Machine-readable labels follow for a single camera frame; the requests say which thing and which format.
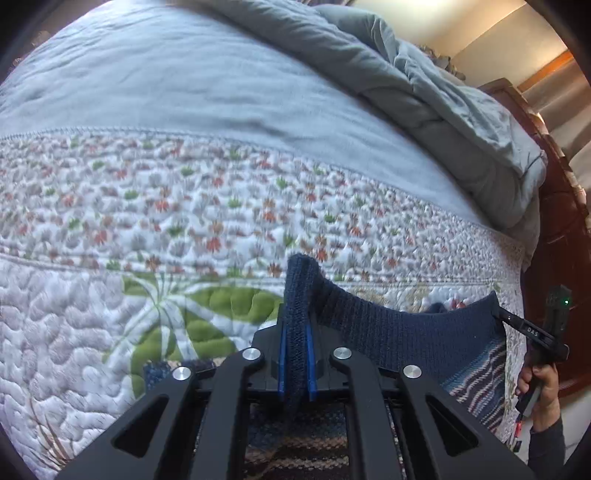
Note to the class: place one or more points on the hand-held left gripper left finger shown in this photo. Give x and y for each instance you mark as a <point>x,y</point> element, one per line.
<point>282,360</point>

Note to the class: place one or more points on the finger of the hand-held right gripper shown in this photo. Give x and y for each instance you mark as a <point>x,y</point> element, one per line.
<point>508,318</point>

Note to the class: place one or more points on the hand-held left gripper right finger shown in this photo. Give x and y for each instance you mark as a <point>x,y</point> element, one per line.
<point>310,364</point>

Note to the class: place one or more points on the blue striped knit sweater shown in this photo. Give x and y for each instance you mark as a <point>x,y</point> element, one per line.
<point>369,332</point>

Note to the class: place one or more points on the person's right forearm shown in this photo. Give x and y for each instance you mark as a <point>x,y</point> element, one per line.
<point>548,445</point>

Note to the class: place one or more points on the person's right hand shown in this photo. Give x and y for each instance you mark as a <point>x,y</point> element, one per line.
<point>549,387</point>

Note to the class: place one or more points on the wooden bed headboard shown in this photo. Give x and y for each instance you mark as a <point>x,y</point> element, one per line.
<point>558,221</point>

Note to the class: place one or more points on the floral quilted bedspread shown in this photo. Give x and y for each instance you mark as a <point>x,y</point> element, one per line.
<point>138,207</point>

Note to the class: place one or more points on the beige curtain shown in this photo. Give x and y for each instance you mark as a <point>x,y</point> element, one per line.
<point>561,99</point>

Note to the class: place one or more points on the grey duvet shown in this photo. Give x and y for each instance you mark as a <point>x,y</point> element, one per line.
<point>415,92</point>

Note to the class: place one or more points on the patterned cloth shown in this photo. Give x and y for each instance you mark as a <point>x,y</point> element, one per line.
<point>442,57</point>

